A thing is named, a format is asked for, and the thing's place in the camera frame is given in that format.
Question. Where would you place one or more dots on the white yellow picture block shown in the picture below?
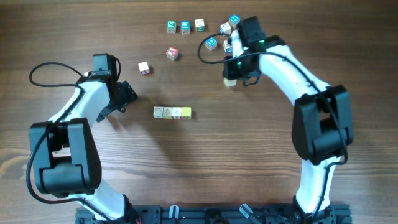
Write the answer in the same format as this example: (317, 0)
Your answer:
(229, 83)

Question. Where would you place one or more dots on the red A letter block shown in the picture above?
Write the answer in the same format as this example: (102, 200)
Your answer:
(172, 53)

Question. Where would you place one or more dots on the green Z letter block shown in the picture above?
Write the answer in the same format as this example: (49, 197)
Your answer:
(171, 27)

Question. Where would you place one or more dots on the blue D letter block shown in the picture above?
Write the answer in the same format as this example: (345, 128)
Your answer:
(211, 43)

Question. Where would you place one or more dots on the blue tilted block top right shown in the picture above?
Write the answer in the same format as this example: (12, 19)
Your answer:
(234, 21)

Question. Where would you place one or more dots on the white green picture block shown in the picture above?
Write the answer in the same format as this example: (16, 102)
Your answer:
(200, 25)

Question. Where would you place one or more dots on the white red lower-left block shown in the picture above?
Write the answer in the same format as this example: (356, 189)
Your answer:
(144, 68)

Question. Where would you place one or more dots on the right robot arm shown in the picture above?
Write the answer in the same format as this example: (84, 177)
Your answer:
(322, 127)

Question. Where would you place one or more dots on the ladybug picture block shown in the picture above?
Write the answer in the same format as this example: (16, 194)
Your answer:
(167, 112)

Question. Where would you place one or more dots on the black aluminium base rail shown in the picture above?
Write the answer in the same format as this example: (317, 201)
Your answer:
(273, 213)

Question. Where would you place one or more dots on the white red green block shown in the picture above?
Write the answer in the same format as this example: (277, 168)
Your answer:
(177, 112)

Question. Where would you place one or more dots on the blue letter block top row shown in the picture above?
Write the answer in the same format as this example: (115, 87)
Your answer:
(185, 27)

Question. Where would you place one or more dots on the yellow W letter block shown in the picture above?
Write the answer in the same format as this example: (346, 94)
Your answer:
(186, 112)

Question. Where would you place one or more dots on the white blue picture block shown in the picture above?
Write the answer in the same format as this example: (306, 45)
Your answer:
(228, 48)

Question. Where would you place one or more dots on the white blue tilted block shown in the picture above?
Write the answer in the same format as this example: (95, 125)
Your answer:
(226, 28)

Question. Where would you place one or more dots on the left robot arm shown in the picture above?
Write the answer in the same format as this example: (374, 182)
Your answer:
(64, 165)

